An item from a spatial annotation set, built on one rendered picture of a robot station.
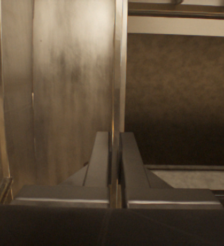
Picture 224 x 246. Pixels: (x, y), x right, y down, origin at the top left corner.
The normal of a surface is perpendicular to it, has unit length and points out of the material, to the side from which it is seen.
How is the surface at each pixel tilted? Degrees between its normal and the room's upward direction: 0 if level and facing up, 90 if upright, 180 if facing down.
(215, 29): 0
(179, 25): 0
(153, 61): 23
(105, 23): 14
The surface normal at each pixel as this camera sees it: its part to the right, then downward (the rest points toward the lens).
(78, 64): 0.00, 0.08
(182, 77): -0.01, 0.47
